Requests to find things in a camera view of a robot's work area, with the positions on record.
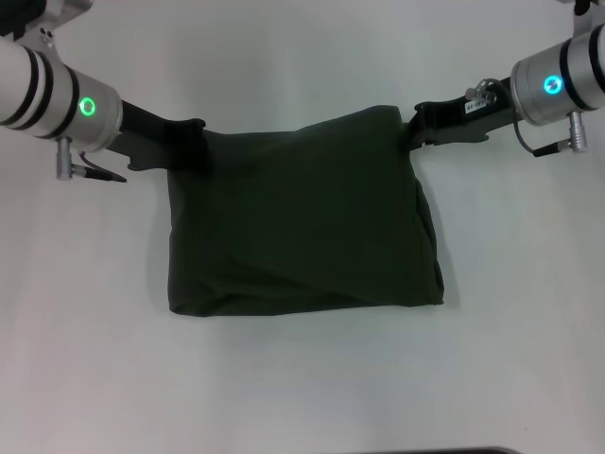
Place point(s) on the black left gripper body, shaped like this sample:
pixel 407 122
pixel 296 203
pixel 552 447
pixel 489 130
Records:
pixel 146 139

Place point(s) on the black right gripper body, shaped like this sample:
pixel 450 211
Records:
pixel 458 120

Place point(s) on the dark green printed t-shirt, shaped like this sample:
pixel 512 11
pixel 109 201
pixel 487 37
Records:
pixel 302 213

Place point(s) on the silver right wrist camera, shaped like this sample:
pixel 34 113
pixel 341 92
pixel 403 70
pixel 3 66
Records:
pixel 586 12

